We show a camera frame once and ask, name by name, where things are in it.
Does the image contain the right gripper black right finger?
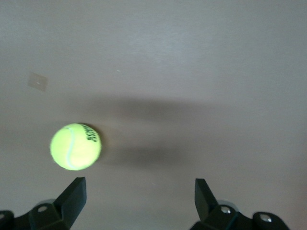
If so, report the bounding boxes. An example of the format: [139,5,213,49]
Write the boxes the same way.
[189,178,292,230]

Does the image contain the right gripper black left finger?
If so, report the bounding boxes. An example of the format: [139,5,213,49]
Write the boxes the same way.
[0,176,87,230]

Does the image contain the yellow tennis ball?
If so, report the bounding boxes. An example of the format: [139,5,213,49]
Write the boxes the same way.
[49,122,103,172]

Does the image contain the small square tape patch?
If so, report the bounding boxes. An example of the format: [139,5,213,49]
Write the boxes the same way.
[27,71,49,93]

